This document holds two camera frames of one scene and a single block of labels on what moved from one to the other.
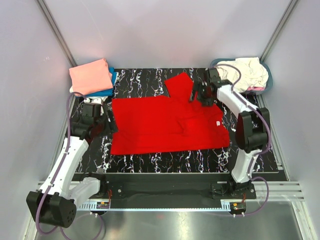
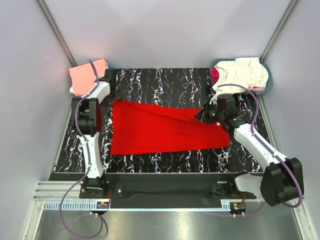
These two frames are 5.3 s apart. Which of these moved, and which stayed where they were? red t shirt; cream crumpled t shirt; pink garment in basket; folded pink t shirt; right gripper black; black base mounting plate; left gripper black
Moved: left gripper black; red t shirt; right gripper black
Stayed: pink garment in basket; cream crumpled t shirt; black base mounting plate; folded pink t shirt
